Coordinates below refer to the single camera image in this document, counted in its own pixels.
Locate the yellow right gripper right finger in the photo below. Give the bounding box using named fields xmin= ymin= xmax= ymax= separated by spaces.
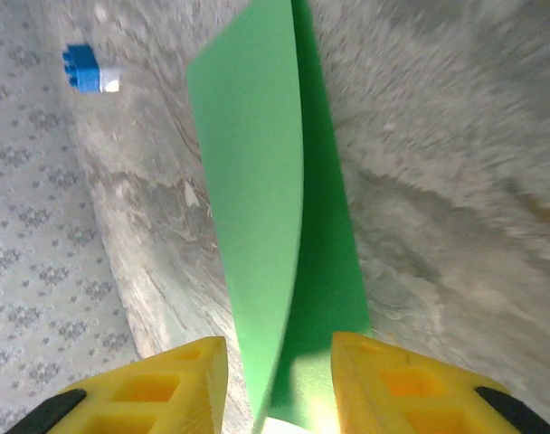
xmin=330 ymin=330 xmax=550 ymax=434

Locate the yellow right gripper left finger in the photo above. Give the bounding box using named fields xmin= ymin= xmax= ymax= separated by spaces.
xmin=4 ymin=335 xmax=230 ymax=434

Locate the green paper sheet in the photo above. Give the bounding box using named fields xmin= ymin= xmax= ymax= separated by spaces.
xmin=185 ymin=0 xmax=374 ymax=434

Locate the blue toy brick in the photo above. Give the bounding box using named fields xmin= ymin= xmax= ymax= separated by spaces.
xmin=61 ymin=43 xmax=105 ymax=95

